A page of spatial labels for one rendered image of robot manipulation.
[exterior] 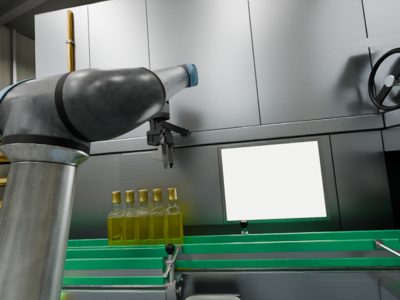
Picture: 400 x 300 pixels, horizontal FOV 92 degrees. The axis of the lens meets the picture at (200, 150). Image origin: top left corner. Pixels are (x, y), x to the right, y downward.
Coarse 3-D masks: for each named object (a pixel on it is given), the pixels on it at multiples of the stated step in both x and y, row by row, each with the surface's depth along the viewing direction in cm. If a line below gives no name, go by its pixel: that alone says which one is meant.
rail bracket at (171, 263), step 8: (168, 248) 57; (176, 248) 68; (168, 256) 57; (176, 256) 62; (168, 264) 57; (168, 272) 53; (168, 280) 58; (176, 280) 58; (168, 288) 56; (176, 288) 57
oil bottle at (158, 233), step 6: (156, 210) 72; (162, 210) 73; (150, 216) 72; (156, 216) 71; (162, 216) 71; (150, 222) 72; (156, 222) 71; (162, 222) 71; (150, 228) 72; (156, 228) 71; (162, 228) 71; (150, 234) 72; (156, 234) 71; (162, 234) 71; (156, 240) 71; (162, 240) 71
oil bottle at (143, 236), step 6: (138, 210) 74; (144, 210) 73; (150, 210) 75; (138, 216) 73; (144, 216) 72; (138, 222) 72; (144, 222) 72; (138, 228) 72; (144, 228) 72; (138, 234) 72; (144, 234) 72; (138, 240) 72; (144, 240) 72; (150, 240) 72
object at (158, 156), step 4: (160, 148) 73; (156, 152) 73; (160, 152) 73; (152, 156) 73; (156, 156) 73; (160, 156) 73; (164, 156) 71; (160, 160) 72; (164, 160) 71; (164, 164) 72; (164, 168) 72
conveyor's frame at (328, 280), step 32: (64, 288) 62; (96, 288) 61; (128, 288) 60; (160, 288) 59; (192, 288) 65; (224, 288) 64; (256, 288) 63; (288, 288) 62; (320, 288) 60; (352, 288) 59
